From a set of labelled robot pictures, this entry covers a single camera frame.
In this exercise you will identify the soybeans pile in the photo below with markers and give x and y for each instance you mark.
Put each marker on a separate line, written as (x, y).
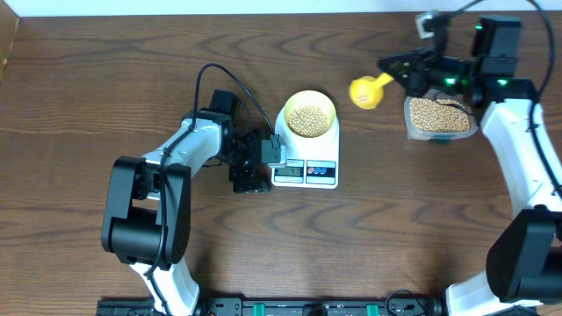
(439, 116)

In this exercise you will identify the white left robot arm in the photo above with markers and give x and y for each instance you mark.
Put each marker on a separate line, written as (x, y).
(147, 217)

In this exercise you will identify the white digital kitchen scale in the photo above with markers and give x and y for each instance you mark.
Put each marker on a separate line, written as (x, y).
(312, 163)

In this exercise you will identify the yellow plastic bowl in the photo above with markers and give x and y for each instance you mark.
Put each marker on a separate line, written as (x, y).
(310, 97)

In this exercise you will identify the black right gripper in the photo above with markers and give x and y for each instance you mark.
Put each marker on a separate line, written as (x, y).
(418, 81)

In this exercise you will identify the soybeans in yellow bowl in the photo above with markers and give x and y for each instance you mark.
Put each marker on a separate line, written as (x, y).
(308, 121)

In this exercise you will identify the clear plastic container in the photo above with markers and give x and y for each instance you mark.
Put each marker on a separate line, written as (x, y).
(415, 134)

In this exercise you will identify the yellow plastic scoop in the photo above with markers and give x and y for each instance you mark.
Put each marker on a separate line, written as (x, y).
(367, 92)

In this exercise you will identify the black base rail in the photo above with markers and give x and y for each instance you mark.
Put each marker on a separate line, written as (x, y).
(239, 307)

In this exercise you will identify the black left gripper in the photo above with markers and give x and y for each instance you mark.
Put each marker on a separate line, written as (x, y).
(239, 176)

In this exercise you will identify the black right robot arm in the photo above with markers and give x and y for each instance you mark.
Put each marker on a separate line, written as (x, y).
(523, 268)

